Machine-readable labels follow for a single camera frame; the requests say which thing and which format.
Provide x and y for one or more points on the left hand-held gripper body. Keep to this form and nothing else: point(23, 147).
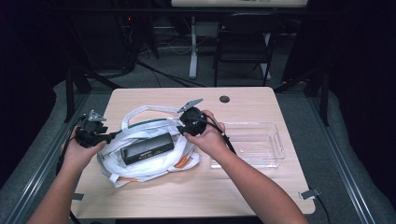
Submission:
point(90, 135)

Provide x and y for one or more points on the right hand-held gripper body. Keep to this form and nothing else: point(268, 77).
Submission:
point(194, 123)

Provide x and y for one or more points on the long black box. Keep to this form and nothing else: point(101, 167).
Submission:
point(146, 149)

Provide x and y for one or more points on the white tote bag green orange print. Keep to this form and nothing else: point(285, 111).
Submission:
point(149, 174)

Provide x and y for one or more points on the clear plastic container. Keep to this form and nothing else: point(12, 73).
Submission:
point(258, 149)

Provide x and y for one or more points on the person's left hand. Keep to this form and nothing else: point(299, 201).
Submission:
point(77, 155)

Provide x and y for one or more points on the person's right hand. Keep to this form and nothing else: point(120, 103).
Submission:
point(211, 140)

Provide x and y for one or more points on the black metal stand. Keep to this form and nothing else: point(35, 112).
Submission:
point(323, 93)
point(70, 93)

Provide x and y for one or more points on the grey tape piece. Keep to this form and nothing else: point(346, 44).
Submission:
point(309, 193)
point(77, 196)

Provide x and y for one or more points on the white desk with white leg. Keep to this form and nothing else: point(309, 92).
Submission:
point(193, 56)

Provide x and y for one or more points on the dark computer tower red light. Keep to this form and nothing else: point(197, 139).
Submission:
point(127, 40)

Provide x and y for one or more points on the black folding chair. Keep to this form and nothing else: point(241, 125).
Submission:
point(246, 40)

